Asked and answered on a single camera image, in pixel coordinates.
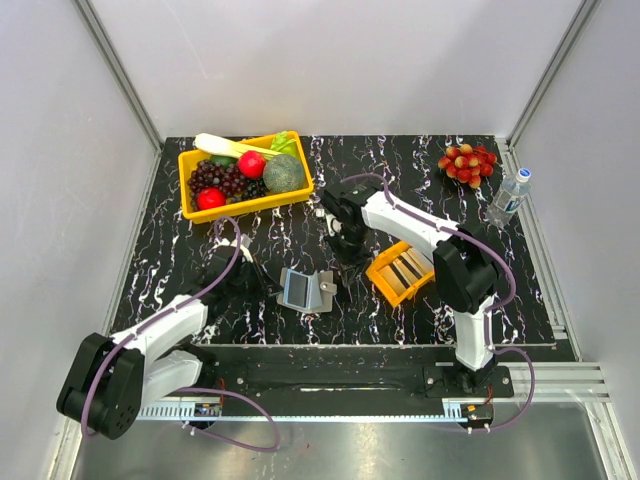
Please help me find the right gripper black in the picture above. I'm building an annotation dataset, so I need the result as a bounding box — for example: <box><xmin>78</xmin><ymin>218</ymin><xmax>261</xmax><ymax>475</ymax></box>
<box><xmin>323</xmin><ymin>225</ymin><xmax>373</xmax><ymax>288</ymax></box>

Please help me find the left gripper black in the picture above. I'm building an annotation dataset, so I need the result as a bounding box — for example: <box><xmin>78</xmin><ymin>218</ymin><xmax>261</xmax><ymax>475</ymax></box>
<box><xmin>227</xmin><ymin>256</ymin><xmax>284</xmax><ymax>305</ymax></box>

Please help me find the small yellow card bin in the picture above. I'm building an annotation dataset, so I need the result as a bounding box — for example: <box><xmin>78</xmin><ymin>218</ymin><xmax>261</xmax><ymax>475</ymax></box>
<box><xmin>366</xmin><ymin>241</ymin><xmax>435</xmax><ymax>307</ymax></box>

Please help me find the stack of credit cards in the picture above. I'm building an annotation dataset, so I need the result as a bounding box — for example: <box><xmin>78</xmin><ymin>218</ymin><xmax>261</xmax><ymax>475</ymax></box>
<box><xmin>380</xmin><ymin>251</ymin><xmax>433</xmax><ymax>295</ymax></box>

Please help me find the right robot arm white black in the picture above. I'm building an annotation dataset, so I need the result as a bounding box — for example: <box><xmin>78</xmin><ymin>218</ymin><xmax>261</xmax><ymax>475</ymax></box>
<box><xmin>320</xmin><ymin>174</ymin><xmax>516</xmax><ymax>396</ymax></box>

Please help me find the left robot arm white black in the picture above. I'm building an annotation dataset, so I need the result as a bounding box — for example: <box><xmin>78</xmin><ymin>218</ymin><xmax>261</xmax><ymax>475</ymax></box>
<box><xmin>56</xmin><ymin>242</ymin><xmax>261</xmax><ymax>440</ymax></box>

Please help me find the red apple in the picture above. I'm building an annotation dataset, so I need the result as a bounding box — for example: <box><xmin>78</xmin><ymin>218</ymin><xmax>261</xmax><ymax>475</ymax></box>
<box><xmin>197</xmin><ymin>187</ymin><xmax>227</xmax><ymax>211</ymax></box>

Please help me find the dark grape bunch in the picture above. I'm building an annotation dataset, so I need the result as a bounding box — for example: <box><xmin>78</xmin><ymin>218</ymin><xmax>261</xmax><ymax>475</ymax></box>
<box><xmin>241</xmin><ymin>178</ymin><xmax>268</xmax><ymax>201</ymax></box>

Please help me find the purple grape bunch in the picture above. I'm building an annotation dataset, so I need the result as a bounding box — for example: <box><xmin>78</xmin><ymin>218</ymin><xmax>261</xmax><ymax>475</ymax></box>
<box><xmin>187</xmin><ymin>160</ymin><xmax>248</xmax><ymax>200</ymax></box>

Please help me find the green melon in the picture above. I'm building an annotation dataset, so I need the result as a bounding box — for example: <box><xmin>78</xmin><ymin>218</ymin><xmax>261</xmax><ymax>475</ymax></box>
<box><xmin>262</xmin><ymin>154</ymin><xmax>305</xmax><ymax>193</ymax></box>

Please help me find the red pomegranate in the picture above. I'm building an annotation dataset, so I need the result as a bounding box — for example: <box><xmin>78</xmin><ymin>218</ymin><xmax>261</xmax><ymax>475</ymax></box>
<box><xmin>237</xmin><ymin>150</ymin><xmax>266</xmax><ymax>179</ymax></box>

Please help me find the green avocado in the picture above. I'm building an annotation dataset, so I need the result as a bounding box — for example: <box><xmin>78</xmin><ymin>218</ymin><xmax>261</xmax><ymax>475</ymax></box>
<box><xmin>209</xmin><ymin>155</ymin><xmax>237</xmax><ymax>169</ymax></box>

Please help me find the large yellow fruit bin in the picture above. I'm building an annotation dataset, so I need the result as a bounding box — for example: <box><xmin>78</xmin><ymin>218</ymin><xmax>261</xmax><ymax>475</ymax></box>
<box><xmin>177</xmin><ymin>130</ymin><xmax>314</xmax><ymax>224</ymax></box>

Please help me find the white green leek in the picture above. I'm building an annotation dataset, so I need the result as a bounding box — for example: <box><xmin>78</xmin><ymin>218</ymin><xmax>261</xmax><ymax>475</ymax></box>
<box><xmin>194</xmin><ymin>133</ymin><xmax>279</xmax><ymax>159</ymax></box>

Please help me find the green lettuce leaf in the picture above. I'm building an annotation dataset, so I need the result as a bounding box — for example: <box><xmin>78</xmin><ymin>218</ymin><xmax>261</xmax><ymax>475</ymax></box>
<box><xmin>270</xmin><ymin>131</ymin><xmax>298</xmax><ymax>157</ymax></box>

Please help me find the red lychee bunch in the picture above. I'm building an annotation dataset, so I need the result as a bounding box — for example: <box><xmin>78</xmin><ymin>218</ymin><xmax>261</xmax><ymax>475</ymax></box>
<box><xmin>437</xmin><ymin>143</ymin><xmax>498</xmax><ymax>189</ymax></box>

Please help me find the clear water bottle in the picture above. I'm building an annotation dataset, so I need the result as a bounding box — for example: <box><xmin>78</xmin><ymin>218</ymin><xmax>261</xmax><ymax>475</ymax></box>
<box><xmin>485</xmin><ymin>168</ymin><xmax>532</xmax><ymax>228</ymax></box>

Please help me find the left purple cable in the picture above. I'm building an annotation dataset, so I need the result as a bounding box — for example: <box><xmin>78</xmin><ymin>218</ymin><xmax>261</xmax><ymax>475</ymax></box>
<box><xmin>80</xmin><ymin>215</ymin><xmax>281</xmax><ymax>452</ymax></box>

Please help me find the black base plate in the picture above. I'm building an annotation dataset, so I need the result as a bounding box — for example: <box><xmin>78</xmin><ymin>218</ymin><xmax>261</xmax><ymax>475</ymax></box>
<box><xmin>196</xmin><ymin>345</ymin><xmax>515</xmax><ymax>420</ymax></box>

